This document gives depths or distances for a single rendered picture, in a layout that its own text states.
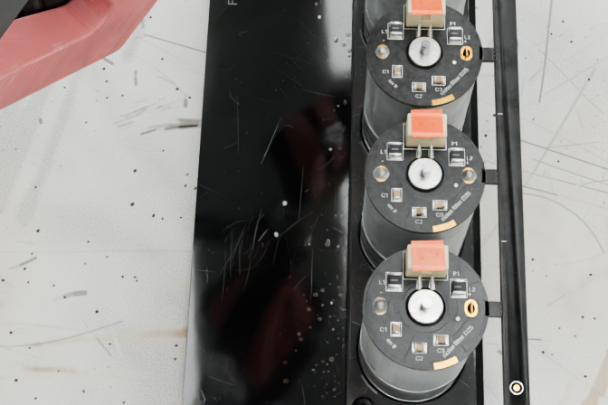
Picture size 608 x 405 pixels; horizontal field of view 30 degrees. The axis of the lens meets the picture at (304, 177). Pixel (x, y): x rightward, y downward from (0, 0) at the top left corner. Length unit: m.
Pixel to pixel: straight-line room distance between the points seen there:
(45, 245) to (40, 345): 0.03
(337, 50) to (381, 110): 0.05
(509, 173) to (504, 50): 0.03
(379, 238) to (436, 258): 0.03
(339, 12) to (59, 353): 0.12
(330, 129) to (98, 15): 0.14
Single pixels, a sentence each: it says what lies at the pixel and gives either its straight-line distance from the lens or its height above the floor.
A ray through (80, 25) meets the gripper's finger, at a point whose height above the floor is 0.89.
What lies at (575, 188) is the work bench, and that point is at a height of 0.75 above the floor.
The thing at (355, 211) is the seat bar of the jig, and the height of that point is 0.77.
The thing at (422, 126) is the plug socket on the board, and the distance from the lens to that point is 0.23.
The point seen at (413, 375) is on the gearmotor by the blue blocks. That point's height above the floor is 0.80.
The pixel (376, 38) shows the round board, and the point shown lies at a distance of 0.25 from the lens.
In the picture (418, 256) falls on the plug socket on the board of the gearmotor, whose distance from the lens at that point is 0.22.
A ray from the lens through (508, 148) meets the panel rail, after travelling 0.24.
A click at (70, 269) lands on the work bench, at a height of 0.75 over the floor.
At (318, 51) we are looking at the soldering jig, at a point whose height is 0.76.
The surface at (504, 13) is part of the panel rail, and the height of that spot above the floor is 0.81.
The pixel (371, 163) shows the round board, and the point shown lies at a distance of 0.24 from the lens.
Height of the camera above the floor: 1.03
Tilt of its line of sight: 70 degrees down
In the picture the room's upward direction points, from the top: 4 degrees counter-clockwise
